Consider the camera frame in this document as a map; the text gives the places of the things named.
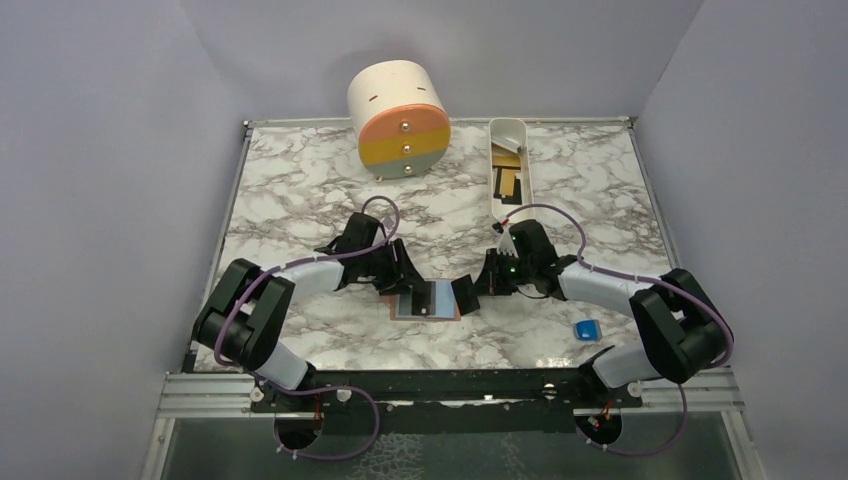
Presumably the cards stack in tray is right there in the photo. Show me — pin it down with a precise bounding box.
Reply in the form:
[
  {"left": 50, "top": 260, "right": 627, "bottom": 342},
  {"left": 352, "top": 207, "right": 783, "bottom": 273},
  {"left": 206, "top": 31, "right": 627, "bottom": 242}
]
[{"left": 490, "top": 135, "right": 525, "bottom": 170}]

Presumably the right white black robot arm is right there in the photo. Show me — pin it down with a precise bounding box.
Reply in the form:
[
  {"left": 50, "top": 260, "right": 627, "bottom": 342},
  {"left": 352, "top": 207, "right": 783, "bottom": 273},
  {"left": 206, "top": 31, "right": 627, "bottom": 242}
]
[{"left": 451, "top": 219, "right": 731, "bottom": 407}]

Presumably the aluminium table frame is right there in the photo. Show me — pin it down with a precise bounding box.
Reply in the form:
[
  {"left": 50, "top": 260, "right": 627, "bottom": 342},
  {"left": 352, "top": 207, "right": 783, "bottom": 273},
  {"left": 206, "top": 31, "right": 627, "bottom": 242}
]
[{"left": 143, "top": 115, "right": 763, "bottom": 479}]

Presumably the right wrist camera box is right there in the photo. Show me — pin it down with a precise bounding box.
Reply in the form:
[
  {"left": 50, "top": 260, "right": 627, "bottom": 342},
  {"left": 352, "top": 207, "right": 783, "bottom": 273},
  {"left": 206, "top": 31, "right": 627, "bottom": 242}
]
[{"left": 497, "top": 232, "right": 519, "bottom": 258}]

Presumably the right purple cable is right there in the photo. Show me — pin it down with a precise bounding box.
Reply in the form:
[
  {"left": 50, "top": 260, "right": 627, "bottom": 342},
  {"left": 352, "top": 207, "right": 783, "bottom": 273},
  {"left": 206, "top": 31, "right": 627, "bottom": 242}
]
[{"left": 493, "top": 202, "right": 735, "bottom": 457}]

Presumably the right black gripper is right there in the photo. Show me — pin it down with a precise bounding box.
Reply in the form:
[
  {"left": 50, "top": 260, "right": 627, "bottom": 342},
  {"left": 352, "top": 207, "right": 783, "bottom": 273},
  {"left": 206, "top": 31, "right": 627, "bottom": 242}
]
[{"left": 470, "top": 247, "right": 534, "bottom": 296}]

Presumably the gold black striped card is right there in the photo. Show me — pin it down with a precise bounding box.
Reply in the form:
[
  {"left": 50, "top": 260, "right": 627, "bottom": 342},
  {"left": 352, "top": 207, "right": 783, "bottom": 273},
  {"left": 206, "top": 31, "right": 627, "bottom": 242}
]
[{"left": 493, "top": 168, "right": 523, "bottom": 205}]

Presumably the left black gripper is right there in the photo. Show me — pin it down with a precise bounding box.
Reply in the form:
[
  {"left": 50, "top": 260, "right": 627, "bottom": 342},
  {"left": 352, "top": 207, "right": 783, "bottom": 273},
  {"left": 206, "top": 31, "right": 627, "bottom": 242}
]
[{"left": 359, "top": 239, "right": 425, "bottom": 295}]

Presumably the round drawer cabinet orange yellow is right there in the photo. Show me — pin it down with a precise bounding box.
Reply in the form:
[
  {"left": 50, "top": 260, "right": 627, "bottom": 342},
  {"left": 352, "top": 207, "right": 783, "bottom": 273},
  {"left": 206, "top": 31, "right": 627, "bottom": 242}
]
[{"left": 347, "top": 60, "right": 451, "bottom": 179}]

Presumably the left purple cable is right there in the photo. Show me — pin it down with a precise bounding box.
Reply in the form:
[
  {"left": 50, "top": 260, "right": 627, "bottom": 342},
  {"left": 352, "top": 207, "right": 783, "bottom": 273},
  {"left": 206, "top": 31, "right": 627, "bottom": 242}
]
[{"left": 211, "top": 195, "right": 401, "bottom": 462}]

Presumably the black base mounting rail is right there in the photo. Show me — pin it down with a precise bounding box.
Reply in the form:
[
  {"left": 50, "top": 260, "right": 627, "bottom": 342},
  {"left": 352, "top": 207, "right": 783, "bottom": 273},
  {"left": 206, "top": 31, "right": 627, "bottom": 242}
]
[{"left": 250, "top": 368, "right": 643, "bottom": 435}]

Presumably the small blue object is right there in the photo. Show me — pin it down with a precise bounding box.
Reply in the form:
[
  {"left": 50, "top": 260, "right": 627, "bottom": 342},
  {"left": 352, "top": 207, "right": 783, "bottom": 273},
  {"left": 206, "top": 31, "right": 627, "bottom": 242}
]
[{"left": 574, "top": 319, "right": 602, "bottom": 342}]

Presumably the purple cable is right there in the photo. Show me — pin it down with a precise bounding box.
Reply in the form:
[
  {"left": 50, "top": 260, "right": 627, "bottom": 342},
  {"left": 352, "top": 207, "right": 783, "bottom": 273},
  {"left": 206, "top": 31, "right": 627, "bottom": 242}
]
[
  {"left": 493, "top": 202, "right": 735, "bottom": 457},
  {"left": 211, "top": 195, "right": 401, "bottom": 462}
]

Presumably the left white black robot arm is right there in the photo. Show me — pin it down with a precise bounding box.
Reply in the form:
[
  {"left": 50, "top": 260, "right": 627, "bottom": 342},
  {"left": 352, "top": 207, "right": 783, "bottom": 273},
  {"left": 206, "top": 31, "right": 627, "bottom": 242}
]
[{"left": 192, "top": 212, "right": 433, "bottom": 411}]

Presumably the long white oval tray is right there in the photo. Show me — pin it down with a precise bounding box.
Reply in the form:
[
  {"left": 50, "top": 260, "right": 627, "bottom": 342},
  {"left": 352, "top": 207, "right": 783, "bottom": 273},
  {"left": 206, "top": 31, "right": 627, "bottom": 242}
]
[{"left": 488, "top": 117, "right": 534, "bottom": 221}]

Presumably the dark credit card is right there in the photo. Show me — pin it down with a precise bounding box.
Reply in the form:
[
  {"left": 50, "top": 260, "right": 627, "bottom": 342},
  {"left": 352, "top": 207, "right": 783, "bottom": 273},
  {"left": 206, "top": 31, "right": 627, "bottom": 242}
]
[{"left": 392, "top": 294, "right": 417, "bottom": 319}]

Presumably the brown leather card holder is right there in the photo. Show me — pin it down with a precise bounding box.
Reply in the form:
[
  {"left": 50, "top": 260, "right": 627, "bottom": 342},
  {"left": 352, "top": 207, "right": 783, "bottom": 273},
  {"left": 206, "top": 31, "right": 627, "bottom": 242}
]
[{"left": 389, "top": 279, "right": 460, "bottom": 322}]

